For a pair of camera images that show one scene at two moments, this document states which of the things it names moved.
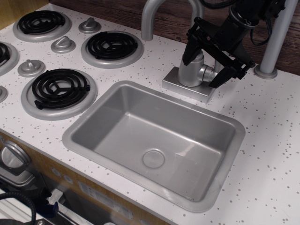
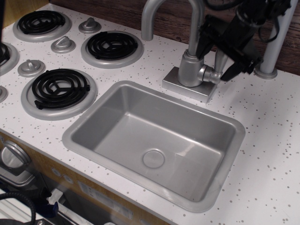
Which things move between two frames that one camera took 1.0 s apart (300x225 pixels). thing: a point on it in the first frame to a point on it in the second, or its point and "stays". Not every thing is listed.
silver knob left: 31,68 stays
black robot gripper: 223,42 to 242,42
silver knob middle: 63,45 stays
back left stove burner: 43,26 stays
